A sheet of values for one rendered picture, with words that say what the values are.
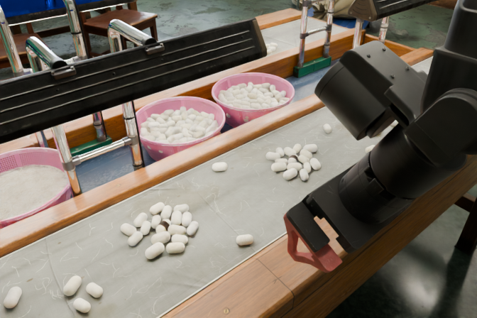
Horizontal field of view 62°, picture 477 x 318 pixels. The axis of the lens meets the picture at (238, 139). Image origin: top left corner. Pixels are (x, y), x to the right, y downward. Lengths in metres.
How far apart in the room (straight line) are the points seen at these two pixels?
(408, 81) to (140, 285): 0.58
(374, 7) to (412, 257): 1.15
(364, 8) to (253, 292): 0.72
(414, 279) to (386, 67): 1.52
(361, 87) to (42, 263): 0.69
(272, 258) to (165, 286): 0.20
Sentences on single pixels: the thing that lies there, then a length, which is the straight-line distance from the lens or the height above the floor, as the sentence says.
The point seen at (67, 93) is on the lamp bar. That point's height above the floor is 1.08.
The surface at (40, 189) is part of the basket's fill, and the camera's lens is 1.05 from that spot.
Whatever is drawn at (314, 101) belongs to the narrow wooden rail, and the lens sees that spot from 1.25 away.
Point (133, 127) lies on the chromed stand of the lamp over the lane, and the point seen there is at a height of 0.88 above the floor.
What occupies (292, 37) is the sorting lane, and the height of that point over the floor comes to 0.74.
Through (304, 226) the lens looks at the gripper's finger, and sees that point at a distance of 0.39.
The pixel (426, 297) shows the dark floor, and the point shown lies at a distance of 1.78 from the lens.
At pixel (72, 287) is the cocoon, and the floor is 0.76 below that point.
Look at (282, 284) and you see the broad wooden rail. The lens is 0.72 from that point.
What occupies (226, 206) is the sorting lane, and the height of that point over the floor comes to 0.74.
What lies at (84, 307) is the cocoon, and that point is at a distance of 0.75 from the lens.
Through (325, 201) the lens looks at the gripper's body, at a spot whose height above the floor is 1.09.
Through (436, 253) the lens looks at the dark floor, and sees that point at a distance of 1.94.
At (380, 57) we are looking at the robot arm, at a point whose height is 1.22.
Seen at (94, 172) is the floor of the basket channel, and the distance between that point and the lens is 1.15.
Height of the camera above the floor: 1.34
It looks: 34 degrees down
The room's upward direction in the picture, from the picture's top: 1 degrees counter-clockwise
